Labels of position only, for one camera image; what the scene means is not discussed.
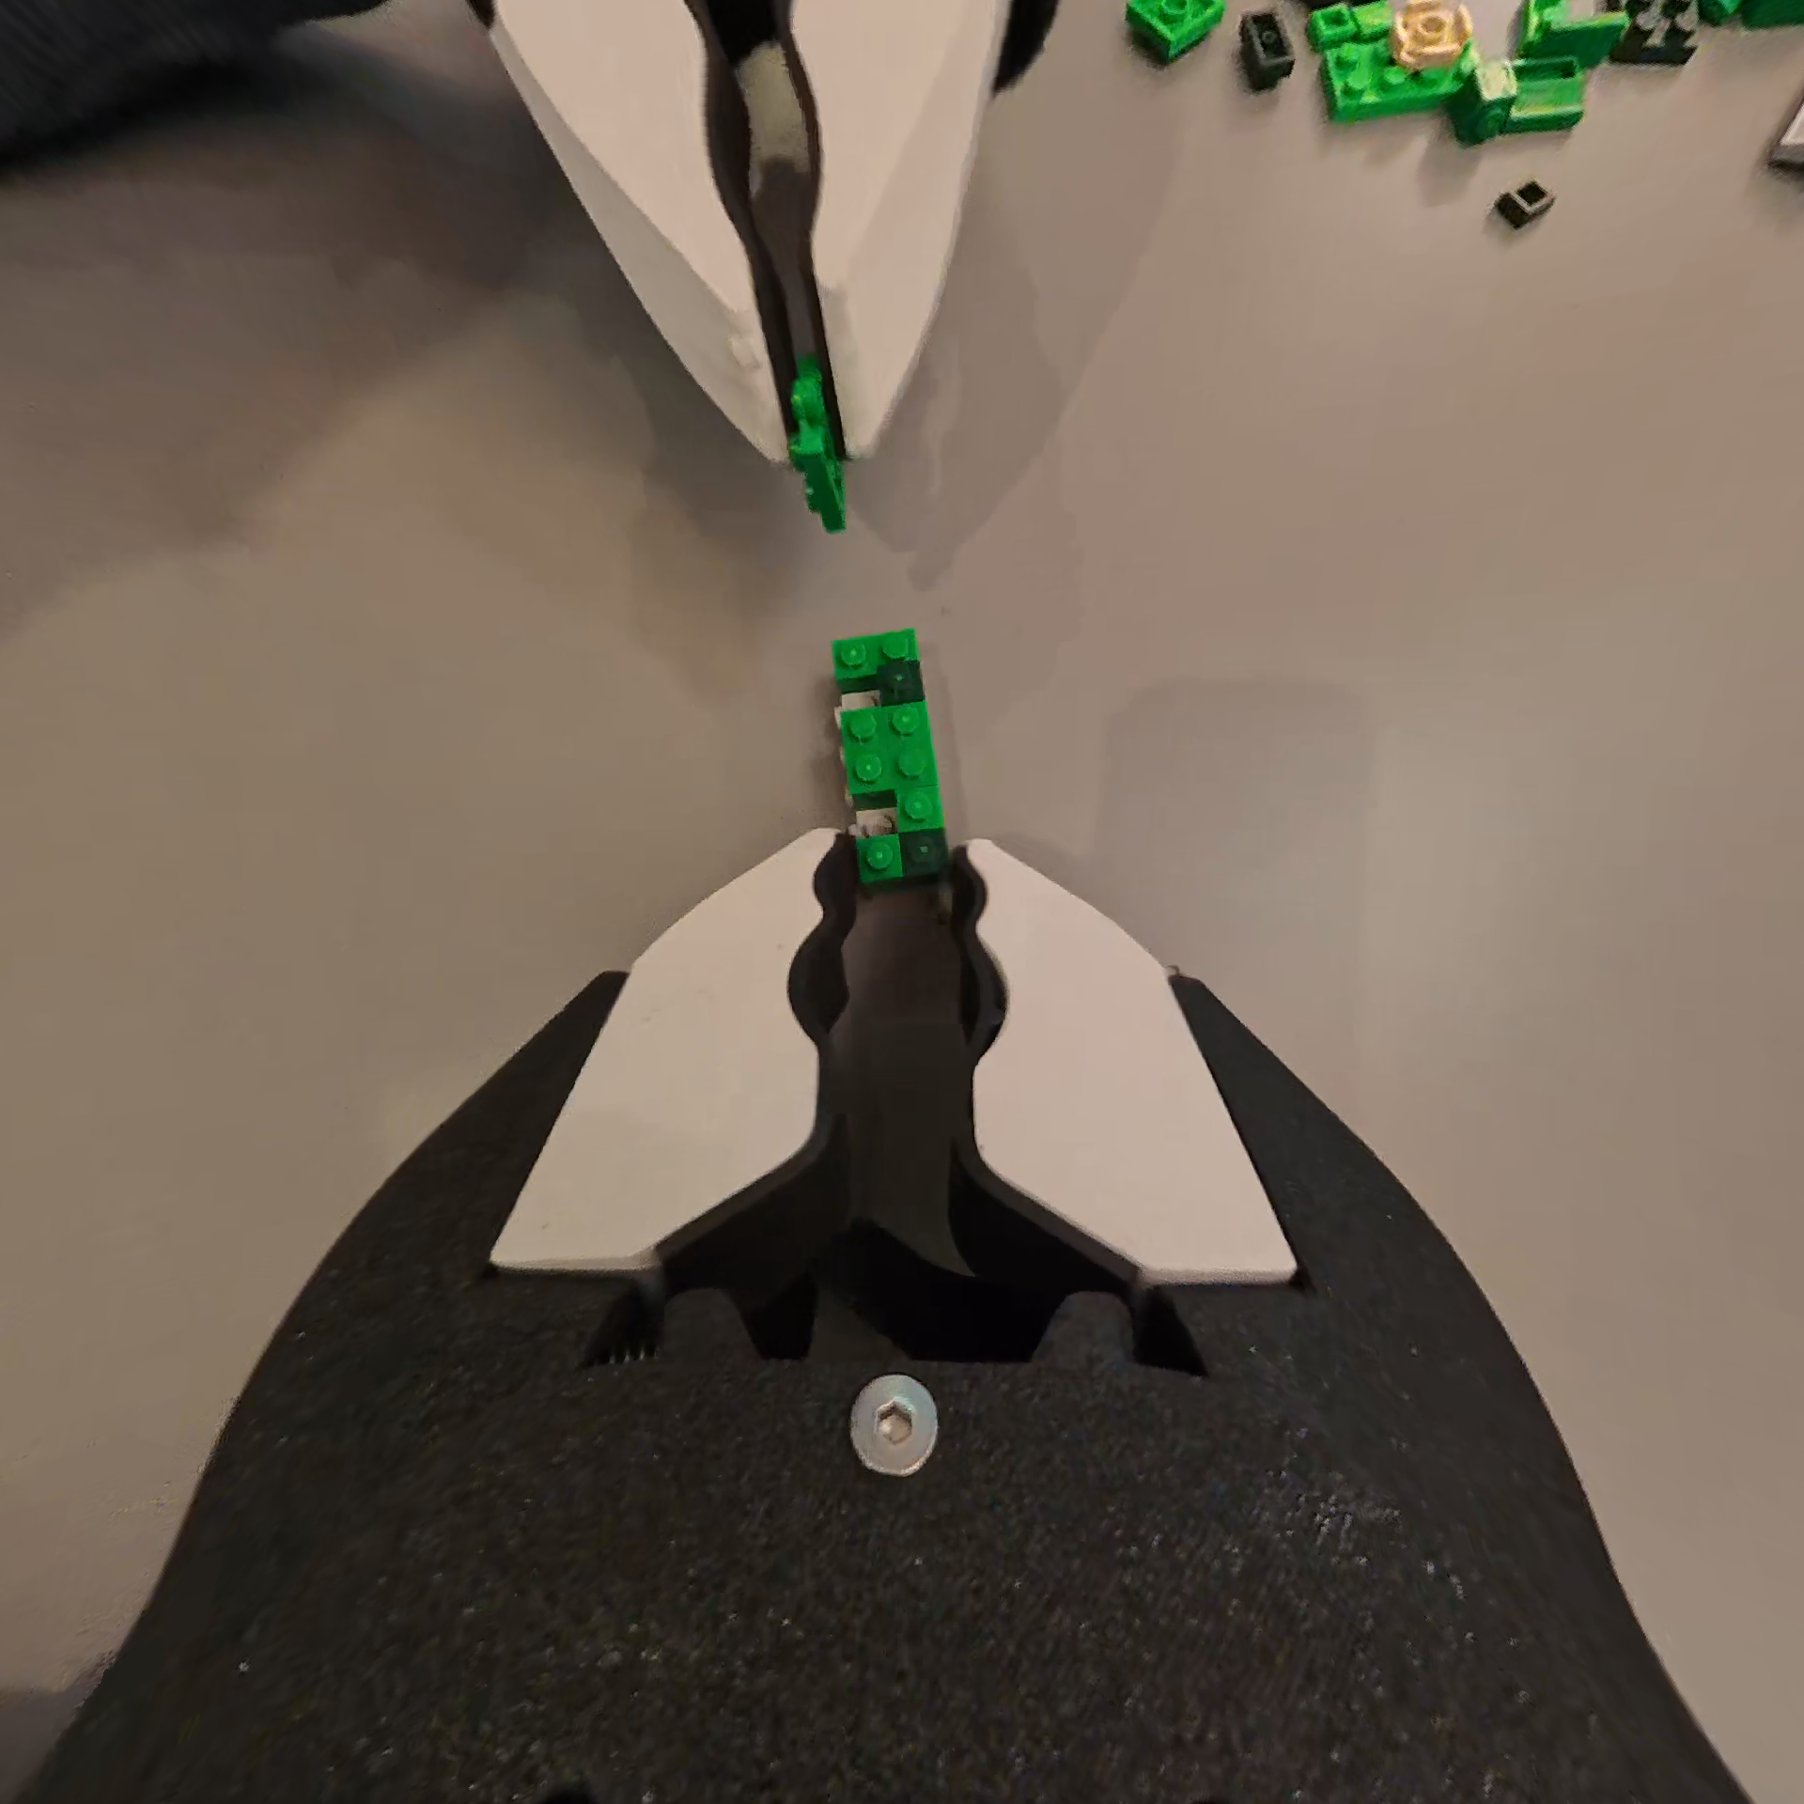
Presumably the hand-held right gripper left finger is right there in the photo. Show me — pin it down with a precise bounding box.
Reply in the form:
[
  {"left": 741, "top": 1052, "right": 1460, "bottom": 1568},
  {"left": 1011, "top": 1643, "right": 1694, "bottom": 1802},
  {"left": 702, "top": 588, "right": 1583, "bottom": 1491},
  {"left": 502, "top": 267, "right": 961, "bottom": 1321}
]
[{"left": 486, "top": 827, "right": 862, "bottom": 1287}]

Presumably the small green toy plate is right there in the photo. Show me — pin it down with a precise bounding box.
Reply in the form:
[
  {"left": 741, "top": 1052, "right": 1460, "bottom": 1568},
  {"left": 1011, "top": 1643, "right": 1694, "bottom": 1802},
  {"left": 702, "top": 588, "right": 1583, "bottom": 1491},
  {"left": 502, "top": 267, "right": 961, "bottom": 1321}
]
[{"left": 786, "top": 354, "right": 857, "bottom": 536}]

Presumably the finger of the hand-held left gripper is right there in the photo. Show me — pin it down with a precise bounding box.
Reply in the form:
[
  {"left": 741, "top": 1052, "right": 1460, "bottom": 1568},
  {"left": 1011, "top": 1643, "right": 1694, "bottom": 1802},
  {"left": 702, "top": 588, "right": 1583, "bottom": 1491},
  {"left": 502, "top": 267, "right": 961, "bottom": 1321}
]
[
  {"left": 482, "top": 0, "right": 814, "bottom": 466},
  {"left": 743, "top": 0, "right": 1021, "bottom": 463}
]

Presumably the green toy brick assembly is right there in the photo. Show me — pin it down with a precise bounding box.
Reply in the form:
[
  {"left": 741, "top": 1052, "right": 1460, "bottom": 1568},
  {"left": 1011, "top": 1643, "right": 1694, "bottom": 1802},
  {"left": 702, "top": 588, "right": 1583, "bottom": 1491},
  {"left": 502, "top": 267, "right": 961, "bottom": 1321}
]
[{"left": 830, "top": 627, "right": 952, "bottom": 896}]

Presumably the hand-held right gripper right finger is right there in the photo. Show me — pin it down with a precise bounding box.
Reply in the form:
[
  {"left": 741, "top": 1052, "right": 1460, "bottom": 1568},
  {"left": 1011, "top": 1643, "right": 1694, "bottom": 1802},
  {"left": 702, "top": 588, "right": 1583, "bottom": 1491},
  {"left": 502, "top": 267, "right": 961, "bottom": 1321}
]
[{"left": 953, "top": 838, "right": 1301, "bottom": 1291}]

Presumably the pile of loose toy bricks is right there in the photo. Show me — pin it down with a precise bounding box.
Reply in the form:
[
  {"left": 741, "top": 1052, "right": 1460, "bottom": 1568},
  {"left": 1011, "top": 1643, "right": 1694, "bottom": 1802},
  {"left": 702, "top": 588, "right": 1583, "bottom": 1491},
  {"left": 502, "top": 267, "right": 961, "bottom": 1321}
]
[{"left": 1125, "top": 0, "right": 1804, "bottom": 146}]

